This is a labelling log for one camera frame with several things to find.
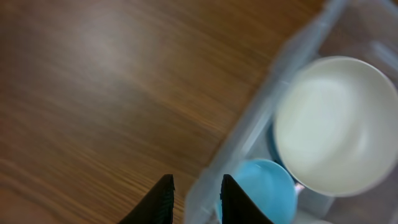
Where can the clear plastic storage container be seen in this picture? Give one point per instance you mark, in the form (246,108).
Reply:
(363,29)

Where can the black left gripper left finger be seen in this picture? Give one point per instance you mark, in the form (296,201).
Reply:
(157,205)

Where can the light blue bowl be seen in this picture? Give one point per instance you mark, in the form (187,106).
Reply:
(270,187)

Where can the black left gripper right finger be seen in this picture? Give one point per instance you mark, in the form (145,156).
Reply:
(236,206)

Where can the pink bowl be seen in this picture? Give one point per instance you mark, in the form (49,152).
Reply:
(299,188)

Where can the cream plate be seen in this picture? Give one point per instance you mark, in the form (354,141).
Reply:
(336,126)

